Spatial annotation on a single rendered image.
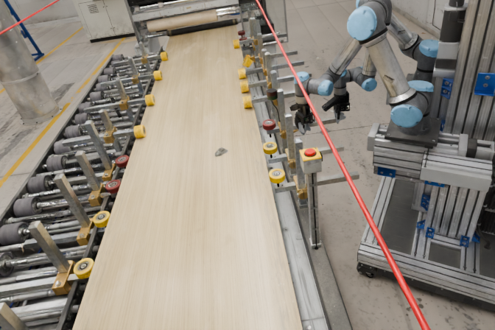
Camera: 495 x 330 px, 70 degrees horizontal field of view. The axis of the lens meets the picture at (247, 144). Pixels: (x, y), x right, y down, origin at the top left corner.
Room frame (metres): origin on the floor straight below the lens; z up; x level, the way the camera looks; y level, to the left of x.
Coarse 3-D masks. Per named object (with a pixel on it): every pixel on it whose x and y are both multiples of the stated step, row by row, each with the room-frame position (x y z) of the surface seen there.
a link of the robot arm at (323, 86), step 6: (312, 78) 1.57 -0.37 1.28; (318, 78) 1.57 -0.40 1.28; (324, 78) 1.55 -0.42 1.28; (330, 78) 1.56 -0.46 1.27; (312, 84) 1.53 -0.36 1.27; (318, 84) 1.51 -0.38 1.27; (324, 84) 1.50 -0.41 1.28; (330, 84) 1.50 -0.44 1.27; (306, 90) 1.54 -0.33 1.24; (312, 90) 1.52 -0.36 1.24; (318, 90) 1.50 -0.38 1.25; (324, 90) 1.48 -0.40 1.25; (330, 90) 1.50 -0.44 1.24
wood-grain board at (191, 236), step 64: (192, 64) 3.12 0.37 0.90; (192, 128) 1.96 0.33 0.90; (256, 128) 1.82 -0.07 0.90; (128, 192) 1.42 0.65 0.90; (192, 192) 1.33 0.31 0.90; (256, 192) 1.25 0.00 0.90; (128, 256) 1.00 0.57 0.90; (192, 256) 0.94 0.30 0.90; (256, 256) 0.89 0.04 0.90; (128, 320) 0.72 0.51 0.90; (192, 320) 0.67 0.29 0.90; (256, 320) 0.64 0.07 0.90
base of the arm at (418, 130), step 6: (426, 114) 1.31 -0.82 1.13; (426, 120) 1.31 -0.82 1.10; (396, 126) 1.38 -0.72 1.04; (414, 126) 1.30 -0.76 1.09; (420, 126) 1.29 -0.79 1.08; (426, 126) 1.30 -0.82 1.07; (402, 132) 1.33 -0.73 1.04; (408, 132) 1.31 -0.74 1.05; (414, 132) 1.29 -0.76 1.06; (420, 132) 1.29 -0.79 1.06; (426, 132) 1.29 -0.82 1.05
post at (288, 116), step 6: (288, 114) 1.56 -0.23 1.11; (288, 120) 1.55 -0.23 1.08; (288, 126) 1.55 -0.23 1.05; (288, 132) 1.55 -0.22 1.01; (288, 138) 1.55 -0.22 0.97; (288, 144) 1.55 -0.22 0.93; (288, 150) 1.56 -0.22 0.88; (294, 150) 1.55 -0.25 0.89; (294, 156) 1.55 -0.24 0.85; (294, 168) 1.55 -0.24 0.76; (294, 174) 1.55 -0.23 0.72
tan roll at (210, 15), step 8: (176, 16) 4.17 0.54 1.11; (184, 16) 4.15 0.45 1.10; (192, 16) 4.13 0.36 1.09; (200, 16) 4.12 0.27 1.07; (208, 16) 4.12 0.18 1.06; (216, 16) 4.12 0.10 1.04; (152, 24) 4.13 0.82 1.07; (160, 24) 4.13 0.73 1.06; (168, 24) 4.12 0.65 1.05; (176, 24) 4.12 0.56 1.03; (184, 24) 4.13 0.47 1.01; (192, 24) 4.15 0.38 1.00
